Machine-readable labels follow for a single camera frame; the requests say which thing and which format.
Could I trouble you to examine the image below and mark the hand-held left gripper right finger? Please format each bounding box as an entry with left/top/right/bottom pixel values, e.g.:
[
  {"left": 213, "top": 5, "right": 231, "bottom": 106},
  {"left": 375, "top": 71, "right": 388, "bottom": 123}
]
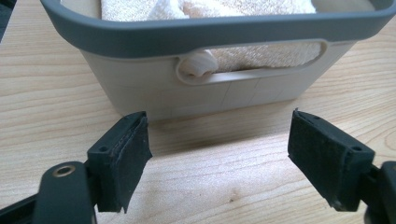
[{"left": 287, "top": 107, "right": 376, "bottom": 213}]

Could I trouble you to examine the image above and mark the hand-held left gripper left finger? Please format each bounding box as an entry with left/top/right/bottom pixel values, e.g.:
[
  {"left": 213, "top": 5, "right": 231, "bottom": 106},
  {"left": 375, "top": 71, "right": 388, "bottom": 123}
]
[{"left": 86, "top": 111, "right": 153, "bottom": 215}]

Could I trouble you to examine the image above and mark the beige basket with grey rim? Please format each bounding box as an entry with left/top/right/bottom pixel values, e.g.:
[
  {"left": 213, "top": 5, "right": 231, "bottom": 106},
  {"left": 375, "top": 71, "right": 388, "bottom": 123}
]
[{"left": 40, "top": 0, "right": 396, "bottom": 122}]

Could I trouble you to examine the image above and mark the white towel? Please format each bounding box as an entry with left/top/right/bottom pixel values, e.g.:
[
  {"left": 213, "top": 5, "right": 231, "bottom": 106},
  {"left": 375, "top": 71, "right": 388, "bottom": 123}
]
[{"left": 100, "top": 0, "right": 322, "bottom": 77}]

